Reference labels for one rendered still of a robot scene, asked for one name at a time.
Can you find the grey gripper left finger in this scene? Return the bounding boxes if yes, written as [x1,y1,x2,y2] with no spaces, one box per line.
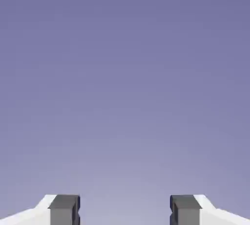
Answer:
[0,194,81,225]

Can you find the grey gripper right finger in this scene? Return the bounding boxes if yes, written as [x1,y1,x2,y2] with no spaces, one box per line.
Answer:
[169,194,250,225]

